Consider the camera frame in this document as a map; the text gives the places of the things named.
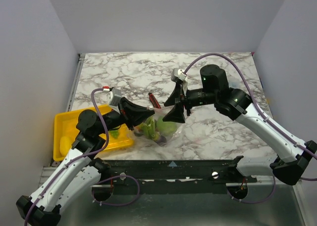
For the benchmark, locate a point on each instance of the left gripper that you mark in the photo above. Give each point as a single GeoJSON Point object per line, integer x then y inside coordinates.
{"type": "Point", "coordinates": [133, 113]}

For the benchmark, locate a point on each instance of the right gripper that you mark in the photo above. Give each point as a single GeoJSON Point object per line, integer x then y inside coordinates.
{"type": "Point", "coordinates": [184, 101]}

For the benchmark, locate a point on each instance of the green toy celery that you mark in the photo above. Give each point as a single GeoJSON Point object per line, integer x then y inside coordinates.
{"type": "Point", "coordinates": [148, 129]}

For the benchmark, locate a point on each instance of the clear zip top bag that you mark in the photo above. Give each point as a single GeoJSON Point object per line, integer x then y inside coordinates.
{"type": "Point", "coordinates": [159, 113]}

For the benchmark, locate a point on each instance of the green toy cabbage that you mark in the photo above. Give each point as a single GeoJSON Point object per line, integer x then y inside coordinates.
{"type": "Point", "coordinates": [166, 129]}

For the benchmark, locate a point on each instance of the green toy grapes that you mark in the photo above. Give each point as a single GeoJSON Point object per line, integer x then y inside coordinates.
{"type": "Point", "coordinates": [114, 133]}

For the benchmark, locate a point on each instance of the purple toy eggplant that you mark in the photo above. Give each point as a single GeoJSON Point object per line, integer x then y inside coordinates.
{"type": "Point", "coordinates": [161, 139]}

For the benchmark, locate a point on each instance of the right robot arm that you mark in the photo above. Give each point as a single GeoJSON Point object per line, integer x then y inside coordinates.
{"type": "Point", "coordinates": [293, 153]}

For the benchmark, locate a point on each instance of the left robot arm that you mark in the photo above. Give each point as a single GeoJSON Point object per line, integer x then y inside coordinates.
{"type": "Point", "coordinates": [71, 156]}

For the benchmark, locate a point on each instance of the red black utility knife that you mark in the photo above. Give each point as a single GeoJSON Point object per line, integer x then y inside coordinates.
{"type": "Point", "coordinates": [154, 101]}

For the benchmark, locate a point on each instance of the clear screw organizer box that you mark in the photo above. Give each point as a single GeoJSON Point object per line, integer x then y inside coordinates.
{"type": "Point", "coordinates": [234, 83]}

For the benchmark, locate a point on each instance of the yellow plastic tray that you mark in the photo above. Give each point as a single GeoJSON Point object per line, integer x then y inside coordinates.
{"type": "Point", "coordinates": [65, 125]}

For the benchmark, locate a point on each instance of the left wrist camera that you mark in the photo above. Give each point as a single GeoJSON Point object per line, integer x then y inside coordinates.
{"type": "Point", "coordinates": [113, 97]}

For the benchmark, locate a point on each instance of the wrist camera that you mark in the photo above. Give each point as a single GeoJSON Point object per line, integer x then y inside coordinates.
{"type": "Point", "coordinates": [178, 76]}
{"type": "Point", "coordinates": [113, 97]}

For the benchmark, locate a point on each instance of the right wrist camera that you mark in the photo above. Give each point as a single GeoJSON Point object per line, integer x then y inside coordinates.
{"type": "Point", "coordinates": [178, 76]}

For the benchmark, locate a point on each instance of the black base frame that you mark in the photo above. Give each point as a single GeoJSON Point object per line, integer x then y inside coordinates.
{"type": "Point", "coordinates": [127, 177]}

